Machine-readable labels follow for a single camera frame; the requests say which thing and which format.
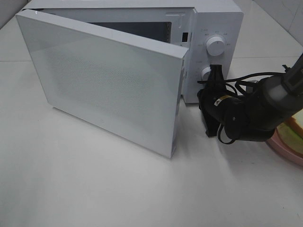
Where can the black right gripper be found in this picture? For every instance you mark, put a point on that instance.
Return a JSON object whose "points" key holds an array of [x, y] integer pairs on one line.
{"points": [[219, 106]]}

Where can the white microwave door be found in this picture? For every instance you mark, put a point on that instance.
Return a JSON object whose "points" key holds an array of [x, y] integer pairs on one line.
{"points": [[126, 84]]}

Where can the pink plate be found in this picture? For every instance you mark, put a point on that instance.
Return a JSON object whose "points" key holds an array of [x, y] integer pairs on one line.
{"points": [[283, 150]]}

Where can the sandwich with lettuce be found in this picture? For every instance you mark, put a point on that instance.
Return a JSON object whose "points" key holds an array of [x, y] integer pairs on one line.
{"points": [[290, 133]]}

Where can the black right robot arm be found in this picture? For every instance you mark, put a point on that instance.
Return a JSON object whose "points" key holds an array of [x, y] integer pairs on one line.
{"points": [[250, 108]]}

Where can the white timer knob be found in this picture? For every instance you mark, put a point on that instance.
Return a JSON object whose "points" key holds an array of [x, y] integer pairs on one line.
{"points": [[205, 73]]}

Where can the white power knob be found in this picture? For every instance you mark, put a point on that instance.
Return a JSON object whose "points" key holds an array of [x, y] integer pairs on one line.
{"points": [[215, 45]]}

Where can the white microwave oven body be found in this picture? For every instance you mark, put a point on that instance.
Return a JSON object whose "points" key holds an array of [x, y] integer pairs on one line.
{"points": [[208, 28]]}

